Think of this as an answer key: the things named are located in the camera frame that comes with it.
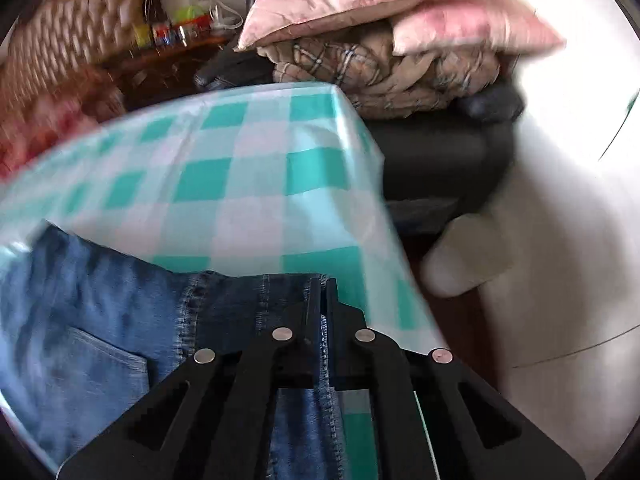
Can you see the blue denim pants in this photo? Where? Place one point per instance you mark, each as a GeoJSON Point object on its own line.
{"type": "Point", "coordinates": [75, 300]}

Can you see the black leather armchair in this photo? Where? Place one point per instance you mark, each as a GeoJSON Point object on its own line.
{"type": "Point", "coordinates": [440, 155]}

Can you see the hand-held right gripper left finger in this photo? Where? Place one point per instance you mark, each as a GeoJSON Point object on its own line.
{"type": "Point", "coordinates": [304, 342]}

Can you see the white cloth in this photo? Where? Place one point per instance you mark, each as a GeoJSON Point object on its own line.
{"type": "Point", "coordinates": [460, 255]}

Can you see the yellow jar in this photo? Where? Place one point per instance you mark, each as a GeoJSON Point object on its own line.
{"type": "Point", "coordinates": [141, 35]}

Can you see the dark wooden nightstand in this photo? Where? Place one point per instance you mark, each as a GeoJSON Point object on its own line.
{"type": "Point", "coordinates": [165, 70]}

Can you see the red can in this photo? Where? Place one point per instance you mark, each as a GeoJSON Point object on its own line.
{"type": "Point", "coordinates": [162, 36]}

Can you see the green white checkered tablecloth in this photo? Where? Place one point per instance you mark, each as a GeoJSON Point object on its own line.
{"type": "Point", "coordinates": [250, 160]}

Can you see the green plastic toy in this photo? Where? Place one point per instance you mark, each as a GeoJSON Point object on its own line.
{"type": "Point", "coordinates": [190, 11]}

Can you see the tufted beige headboard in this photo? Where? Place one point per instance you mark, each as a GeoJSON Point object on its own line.
{"type": "Point", "coordinates": [65, 35]}

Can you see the brown plaid blanket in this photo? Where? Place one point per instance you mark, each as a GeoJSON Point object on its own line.
{"type": "Point", "coordinates": [350, 65]}

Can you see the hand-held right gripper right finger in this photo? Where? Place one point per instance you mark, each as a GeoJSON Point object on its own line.
{"type": "Point", "coordinates": [346, 352]}

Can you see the small pink pillow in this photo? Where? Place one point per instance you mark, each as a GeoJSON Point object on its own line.
{"type": "Point", "coordinates": [475, 30]}

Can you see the pink floral blanket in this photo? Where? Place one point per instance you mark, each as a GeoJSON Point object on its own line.
{"type": "Point", "coordinates": [40, 120]}

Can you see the glass jar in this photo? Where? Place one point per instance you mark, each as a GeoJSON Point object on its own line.
{"type": "Point", "coordinates": [187, 31]}

